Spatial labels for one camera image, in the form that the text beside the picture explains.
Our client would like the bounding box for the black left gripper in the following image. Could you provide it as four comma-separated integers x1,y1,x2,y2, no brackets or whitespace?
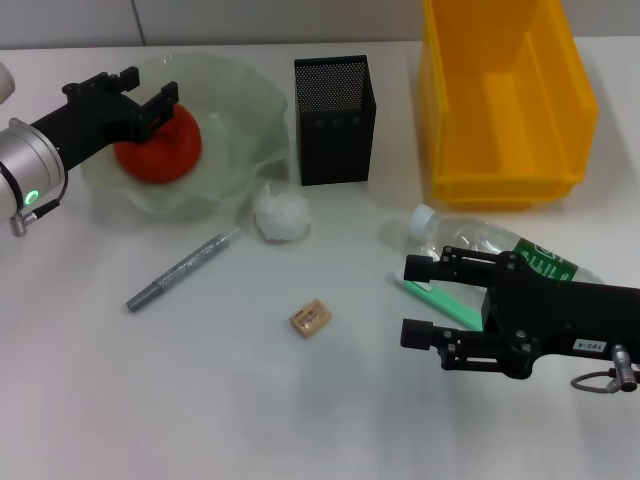
30,66,180,171

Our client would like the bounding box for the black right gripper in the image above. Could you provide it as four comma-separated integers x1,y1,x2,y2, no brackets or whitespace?
401,246,640,379

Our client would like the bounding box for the red-orange fruit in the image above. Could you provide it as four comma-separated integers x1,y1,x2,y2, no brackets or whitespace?
112,102,204,184

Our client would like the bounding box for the clear water bottle green label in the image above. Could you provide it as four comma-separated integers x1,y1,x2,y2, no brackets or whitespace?
404,203,606,311

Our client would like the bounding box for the white paper ball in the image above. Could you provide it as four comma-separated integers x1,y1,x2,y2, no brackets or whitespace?
252,182,311,245

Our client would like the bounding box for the mint green pen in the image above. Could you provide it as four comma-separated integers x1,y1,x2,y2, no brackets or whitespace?
388,272,485,331

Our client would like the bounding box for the wavy clear glass fruit plate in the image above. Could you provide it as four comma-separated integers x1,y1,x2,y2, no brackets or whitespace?
79,52,291,221

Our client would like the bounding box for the small tan eraser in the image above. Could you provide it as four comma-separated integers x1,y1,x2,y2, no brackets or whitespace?
289,297,333,341

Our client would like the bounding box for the grey marker pen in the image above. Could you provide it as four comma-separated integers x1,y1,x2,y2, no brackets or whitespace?
124,227,242,314

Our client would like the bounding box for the black mesh pen holder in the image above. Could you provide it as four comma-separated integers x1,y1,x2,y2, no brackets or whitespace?
293,54,378,187

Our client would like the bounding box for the yellow plastic storage bin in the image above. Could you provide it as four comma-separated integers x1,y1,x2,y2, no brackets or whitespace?
418,0,600,211

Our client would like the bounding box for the left wrist cable with plugs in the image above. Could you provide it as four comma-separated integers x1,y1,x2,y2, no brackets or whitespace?
8,164,69,237

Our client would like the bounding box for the wrist cable with plugs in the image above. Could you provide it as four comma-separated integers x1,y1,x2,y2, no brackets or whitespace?
8,164,69,237
571,343,640,396

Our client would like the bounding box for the right wrist cable with plugs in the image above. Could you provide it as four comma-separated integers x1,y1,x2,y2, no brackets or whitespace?
571,343,640,396

